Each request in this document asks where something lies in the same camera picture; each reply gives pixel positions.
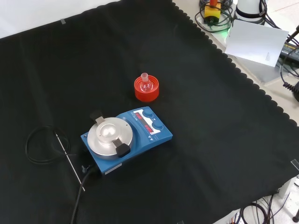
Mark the black bench cloth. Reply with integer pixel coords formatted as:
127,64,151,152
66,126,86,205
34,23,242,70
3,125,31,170
0,0,299,224

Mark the black and green cable loop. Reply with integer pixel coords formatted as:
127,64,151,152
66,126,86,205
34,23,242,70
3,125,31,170
194,0,235,34

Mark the clear round-bottom flask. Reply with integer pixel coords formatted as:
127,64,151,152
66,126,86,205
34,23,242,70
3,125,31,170
139,72,152,92

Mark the black coiled cable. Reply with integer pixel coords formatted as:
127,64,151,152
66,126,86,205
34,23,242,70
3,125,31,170
278,57,299,103

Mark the orange plastic flask ring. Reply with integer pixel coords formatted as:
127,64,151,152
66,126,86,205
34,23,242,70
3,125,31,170
134,75,160,103

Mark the black heater power cable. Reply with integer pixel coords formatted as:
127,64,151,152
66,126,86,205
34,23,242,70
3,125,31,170
70,166,97,224

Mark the black floor cable bundle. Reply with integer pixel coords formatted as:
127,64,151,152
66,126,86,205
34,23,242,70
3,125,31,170
231,193,299,224

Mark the yellow stop button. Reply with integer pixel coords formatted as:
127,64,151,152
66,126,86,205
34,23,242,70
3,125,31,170
203,0,222,24

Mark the pale white board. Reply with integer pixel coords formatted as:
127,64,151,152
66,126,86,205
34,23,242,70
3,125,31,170
224,19,290,68

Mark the thin steel probe rod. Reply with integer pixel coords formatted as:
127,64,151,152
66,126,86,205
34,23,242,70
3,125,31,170
54,131,86,192

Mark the grey base plate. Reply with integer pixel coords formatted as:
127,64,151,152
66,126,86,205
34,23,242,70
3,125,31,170
223,27,285,83

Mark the blue-base heater with steel top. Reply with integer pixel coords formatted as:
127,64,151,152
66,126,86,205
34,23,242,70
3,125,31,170
80,106,174,179

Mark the black power adapter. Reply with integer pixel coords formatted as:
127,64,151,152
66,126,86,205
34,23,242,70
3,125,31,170
278,40,299,63

